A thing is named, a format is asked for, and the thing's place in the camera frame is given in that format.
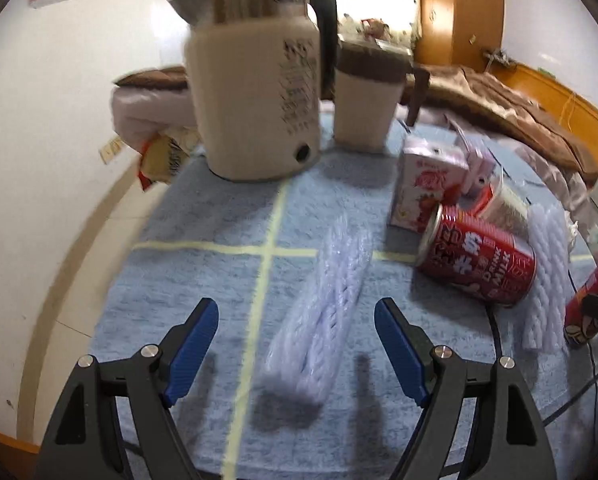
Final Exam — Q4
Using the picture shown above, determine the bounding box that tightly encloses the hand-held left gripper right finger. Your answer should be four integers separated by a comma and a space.
374, 297, 560, 480

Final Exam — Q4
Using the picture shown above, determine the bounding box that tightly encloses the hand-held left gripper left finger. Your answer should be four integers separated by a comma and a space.
34, 297, 220, 480

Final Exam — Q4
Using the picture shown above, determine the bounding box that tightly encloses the white foam net sleeve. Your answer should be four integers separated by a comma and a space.
521, 204, 572, 353
261, 212, 374, 403

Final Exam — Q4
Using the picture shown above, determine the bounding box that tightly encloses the pink strawberry milk carton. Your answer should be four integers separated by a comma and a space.
389, 135, 470, 233

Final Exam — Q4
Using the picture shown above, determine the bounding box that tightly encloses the blue table mat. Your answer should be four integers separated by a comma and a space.
89, 110, 598, 480

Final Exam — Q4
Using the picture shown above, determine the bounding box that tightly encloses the purple milk carton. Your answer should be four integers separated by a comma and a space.
446, 115, 497, 198

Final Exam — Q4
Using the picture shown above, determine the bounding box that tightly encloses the yellow snack bag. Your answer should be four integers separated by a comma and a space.
138, 127, 202, 193

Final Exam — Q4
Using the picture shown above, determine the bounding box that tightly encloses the wooden bed headboard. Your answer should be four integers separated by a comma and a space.
494, 62, 598, 171

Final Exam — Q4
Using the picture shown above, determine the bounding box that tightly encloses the brown blanket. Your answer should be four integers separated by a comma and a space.
399, 64, 598, 181

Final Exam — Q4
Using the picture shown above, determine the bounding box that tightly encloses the cream and brown lidded mug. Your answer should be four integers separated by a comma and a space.
333, 40, 431, 148

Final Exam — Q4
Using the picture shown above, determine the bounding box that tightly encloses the pink folded quilt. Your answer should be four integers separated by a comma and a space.
110, 67, 200, 151

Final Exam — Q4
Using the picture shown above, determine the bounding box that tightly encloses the cream electric kettle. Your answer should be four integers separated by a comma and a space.
168, 0, 340, 182

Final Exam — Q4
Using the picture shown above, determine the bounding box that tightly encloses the brown teddy bear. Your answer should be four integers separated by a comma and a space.
361, 19, 394, 43

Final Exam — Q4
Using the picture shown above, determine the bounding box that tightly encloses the wooden wardrobe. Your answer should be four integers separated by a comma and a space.
413, 0, 504, 68

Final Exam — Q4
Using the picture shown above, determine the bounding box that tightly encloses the black cable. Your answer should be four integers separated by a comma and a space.
485, 304, 506, 361

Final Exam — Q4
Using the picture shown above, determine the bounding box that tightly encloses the white plug with cable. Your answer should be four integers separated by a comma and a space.
484, 47, 514, 68

